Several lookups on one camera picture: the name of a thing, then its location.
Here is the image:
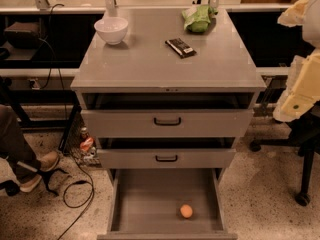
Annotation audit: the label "black office chair base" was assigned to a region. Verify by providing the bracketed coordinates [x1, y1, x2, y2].
[249, 102, 320, 206]

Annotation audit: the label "green chip bag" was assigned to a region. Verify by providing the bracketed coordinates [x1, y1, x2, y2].
[182, 5, 218, 33]

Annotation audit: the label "tan shoe upper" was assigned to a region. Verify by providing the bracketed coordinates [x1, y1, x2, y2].
[39, 151, 59, 172]

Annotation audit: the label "black top drawer handle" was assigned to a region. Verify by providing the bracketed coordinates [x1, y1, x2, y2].
[153, 117, 182, 127]

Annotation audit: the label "grey drawer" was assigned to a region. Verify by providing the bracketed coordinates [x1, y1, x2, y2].
[97, 168, 237, 240]
[98, 138, 236, 169]
[82, 93, 253, 138]

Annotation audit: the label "dark box on shelf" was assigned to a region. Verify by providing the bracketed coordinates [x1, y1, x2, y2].
[4, 22, 40, 49]

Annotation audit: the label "black middle drawer handle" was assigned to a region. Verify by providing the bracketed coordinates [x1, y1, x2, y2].
[155, 155, 178, 163]

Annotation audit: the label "white bowl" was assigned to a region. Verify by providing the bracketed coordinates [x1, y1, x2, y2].
[94, 17, 128, 45]

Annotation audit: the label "black drawer handle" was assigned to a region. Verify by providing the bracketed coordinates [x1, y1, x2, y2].
[153, 117, 182, 127]
[155, 155, 178, 163]

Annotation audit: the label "tan shoe lower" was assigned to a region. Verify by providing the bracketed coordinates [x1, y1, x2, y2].
[20, 175, 42, 193]

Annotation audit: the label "bottom grey drawer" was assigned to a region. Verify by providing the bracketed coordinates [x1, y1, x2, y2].
[97, 168, 237, 240]

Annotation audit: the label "person leg dark trousers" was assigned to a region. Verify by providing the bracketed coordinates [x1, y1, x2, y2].
[0, 105, 39, 183]

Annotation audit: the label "black stool base left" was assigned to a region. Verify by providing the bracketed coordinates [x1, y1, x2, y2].
[0, 165, 69, 198]

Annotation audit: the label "orange fruit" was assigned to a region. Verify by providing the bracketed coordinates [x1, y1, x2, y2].
[180, 204, 193, 219]

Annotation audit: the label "tan shoe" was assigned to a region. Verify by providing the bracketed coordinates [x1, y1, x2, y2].
[20, 175, 42, 193]
[39, 151, 59, 172]

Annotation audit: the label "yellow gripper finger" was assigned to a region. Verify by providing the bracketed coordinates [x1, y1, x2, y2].
[277, 0, 311, 27]
[273, 49, 320, 122]

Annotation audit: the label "orange bottle in basket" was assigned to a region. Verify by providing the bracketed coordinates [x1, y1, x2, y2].
[80, 127, 94, 152]

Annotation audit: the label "middle grey drawer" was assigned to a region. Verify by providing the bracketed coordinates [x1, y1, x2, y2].
[98, 138, 236, 169]

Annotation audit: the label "black floor cable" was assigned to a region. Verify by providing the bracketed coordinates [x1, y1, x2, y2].
[39, 3, 96, 240]

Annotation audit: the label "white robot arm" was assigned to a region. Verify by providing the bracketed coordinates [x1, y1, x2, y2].
[273, 0, 320, 122]

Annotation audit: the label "grey drawer cabinet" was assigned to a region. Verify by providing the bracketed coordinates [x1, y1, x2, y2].
[70, 6, 267, 240]

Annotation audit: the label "top grey drawer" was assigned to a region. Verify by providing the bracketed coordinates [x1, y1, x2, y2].
[82, 93, 253, 138]

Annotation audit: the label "black snack bar packet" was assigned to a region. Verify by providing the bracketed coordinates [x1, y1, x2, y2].
[165, 38, 196, 59]

